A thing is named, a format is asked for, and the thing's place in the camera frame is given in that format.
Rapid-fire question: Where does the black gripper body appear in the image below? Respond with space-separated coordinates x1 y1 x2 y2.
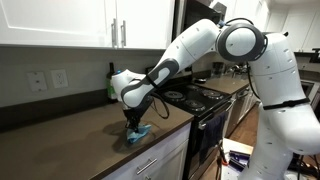
122 98 152 128

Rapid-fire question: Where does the blue cloth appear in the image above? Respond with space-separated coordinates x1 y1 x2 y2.
125 123 153 145

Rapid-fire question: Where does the green wine bottle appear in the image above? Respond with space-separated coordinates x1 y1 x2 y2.
105 61 119 101

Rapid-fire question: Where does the white lower cabinet unit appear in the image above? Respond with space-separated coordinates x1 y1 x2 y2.
101 122 194 180

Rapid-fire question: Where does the black electric stove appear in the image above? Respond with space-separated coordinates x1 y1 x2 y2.
145 66 235 180

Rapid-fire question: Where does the dark hanging towel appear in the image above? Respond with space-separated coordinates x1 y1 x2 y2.
198 110 230 165

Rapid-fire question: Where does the black coffee maker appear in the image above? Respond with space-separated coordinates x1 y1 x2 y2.
211 61 227 79

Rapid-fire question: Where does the stainless dishwasher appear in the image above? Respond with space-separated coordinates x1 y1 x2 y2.
228 85 252 136

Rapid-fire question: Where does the kitchen faucet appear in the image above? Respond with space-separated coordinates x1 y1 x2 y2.
230 63 249 77

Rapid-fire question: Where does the stainless over-range microwave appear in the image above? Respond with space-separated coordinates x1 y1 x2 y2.
172 0 228 43

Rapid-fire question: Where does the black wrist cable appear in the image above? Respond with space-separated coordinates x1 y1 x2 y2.
149 91 171 120

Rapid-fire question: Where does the silver drawer handle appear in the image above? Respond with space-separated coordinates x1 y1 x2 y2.
135 157 159 176

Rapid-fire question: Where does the silver upper cabinet handle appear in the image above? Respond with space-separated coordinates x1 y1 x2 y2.
111 17 119 48
120 20 128 48

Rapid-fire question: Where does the white wall power outlet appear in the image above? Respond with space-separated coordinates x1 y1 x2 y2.
50 68 70 90

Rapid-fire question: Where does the white light switch plate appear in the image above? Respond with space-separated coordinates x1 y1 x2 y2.
26 71 48 93

